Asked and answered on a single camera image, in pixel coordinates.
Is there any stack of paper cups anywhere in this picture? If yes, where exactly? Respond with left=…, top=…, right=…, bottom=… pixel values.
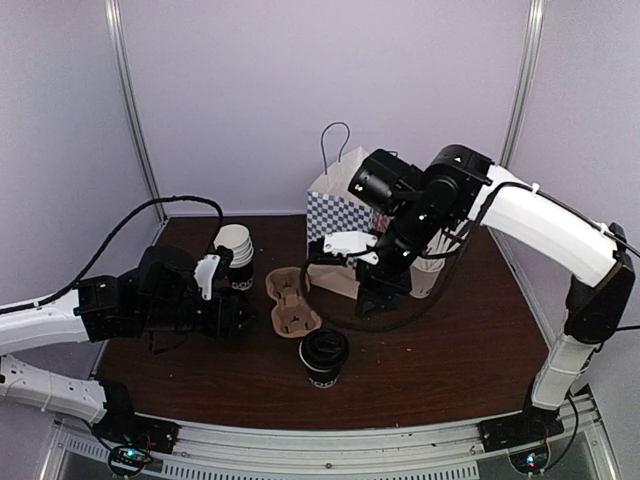
left=214, top=224, right=254, bottom=292

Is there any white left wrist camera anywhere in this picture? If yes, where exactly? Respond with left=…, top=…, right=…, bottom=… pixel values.
left=194, top=253, right=233, bottom=301

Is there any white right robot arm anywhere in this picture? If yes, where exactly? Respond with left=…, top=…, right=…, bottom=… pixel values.
left=348, top=144, right=636, bottom=442

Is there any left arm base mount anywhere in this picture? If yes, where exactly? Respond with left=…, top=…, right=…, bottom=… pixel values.
left=91, top=381, right=179, bottom=454

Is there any aluminium front rail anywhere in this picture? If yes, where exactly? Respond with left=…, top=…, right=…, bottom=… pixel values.
left=35, top=393, right=622, bottom=479

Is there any aluminium corner post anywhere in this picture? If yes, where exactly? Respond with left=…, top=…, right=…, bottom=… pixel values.
left=497, top=0, right=546, bottom=168
left=104, top=0, right=160, bottom=199

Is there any right aluminium corner post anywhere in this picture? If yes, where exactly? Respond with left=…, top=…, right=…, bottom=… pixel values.
left=497, top=0, right=546, bottom=168

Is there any blue checkered paper bag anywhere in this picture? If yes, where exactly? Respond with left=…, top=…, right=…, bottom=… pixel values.
left=306, top=145, right=386, bottom=300

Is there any left aluminium corner post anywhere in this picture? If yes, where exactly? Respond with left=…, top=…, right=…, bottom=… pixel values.
left=104, top=0, right=160, bottom=199

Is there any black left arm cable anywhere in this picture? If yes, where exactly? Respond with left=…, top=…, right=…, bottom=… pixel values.
left=44, top=195, right=226, bottom=306

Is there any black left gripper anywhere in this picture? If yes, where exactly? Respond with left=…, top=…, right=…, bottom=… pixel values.
left=138, top=292, right=260, bottom=339

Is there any white cup holding straws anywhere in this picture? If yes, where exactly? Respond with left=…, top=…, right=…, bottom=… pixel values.
left=410, top=257, right=445, bottom=299

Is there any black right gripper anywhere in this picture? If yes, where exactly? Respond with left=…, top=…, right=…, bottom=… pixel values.
left=355, top=196, right=449, bottom=317

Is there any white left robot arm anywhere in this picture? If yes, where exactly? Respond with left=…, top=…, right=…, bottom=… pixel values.
left=1, top=246, right=257, bottom=444

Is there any brown cardboard cup carrier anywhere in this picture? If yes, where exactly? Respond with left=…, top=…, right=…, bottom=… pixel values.
left=265, top=267, right=322, bottom=339

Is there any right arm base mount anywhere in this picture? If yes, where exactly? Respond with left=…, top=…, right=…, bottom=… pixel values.
left=478, top=401, right=564, bottom=453

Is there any black and white paper cup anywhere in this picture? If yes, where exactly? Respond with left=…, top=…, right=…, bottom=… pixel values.
left=301, top=357, right=344, bottom=389

